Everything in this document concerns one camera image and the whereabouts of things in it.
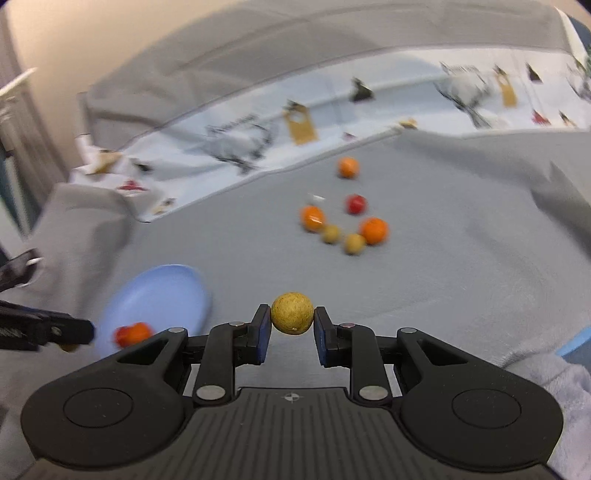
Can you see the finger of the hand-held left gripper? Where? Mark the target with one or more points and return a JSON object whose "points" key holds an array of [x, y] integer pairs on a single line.
{"points": [[18, 272], [46, 328]]}

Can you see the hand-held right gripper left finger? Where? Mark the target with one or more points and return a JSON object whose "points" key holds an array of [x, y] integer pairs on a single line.
{"points": [[263, 334]]}

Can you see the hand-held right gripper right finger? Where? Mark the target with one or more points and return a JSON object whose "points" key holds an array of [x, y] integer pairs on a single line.
{"points": [[323, 337]]}

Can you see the small red fruit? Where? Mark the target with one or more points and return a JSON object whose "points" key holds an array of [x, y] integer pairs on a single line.
{"points": [[122, 336], [356, 204]]}

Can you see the orange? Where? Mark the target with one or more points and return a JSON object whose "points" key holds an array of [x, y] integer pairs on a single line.
{"points": [[142, 331], [374, 230], [348, 167], [312, 218]]}

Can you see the blue plate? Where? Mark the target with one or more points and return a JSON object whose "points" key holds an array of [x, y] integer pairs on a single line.
{"points": [[161, 295]]}

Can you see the grey printed tablecloth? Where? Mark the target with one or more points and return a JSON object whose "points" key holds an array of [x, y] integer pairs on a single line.
{"points": [[231, 258]]}

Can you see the grey curtain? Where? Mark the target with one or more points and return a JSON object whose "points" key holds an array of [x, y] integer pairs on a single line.
{"points": [[27, 138]]}

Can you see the small clear plastic piece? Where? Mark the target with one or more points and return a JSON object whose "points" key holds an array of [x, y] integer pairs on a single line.
{"points": [[317, 198]]}

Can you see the phone holder stand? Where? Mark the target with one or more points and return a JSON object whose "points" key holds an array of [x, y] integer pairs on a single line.
{"points": [[14, 85]]}

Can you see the grey fleece blanket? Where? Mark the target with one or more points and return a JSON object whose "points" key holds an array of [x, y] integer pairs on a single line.
{"points": [[554, 392]]}

